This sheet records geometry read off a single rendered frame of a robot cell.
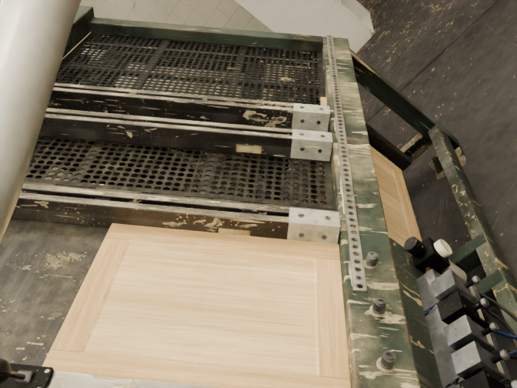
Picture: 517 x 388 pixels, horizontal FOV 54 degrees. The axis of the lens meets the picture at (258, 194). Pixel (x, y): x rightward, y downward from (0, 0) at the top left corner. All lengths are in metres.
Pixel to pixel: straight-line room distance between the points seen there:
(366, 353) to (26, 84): 0.77
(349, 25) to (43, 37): 4.54
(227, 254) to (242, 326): 0.22
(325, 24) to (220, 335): 4.13
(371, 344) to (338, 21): 4.12
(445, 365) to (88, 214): 0.87
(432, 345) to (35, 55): 0.92
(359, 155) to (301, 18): 3.43
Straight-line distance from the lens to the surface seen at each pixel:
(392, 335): 1.06
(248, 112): 1.75
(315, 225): 1.23
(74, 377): 1.00
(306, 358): 1.03
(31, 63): 0.47
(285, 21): 4.93
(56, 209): 1.35
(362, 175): 1.48
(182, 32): 2.52
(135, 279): 1.17
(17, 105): 0.45
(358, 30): 4.97
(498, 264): 1.95
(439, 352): 1.11
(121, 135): 1.66
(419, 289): 1.23
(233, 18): 6.47
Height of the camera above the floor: 1.50
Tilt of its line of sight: 18 degrees down
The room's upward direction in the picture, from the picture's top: 56 degrees counter-clockwise
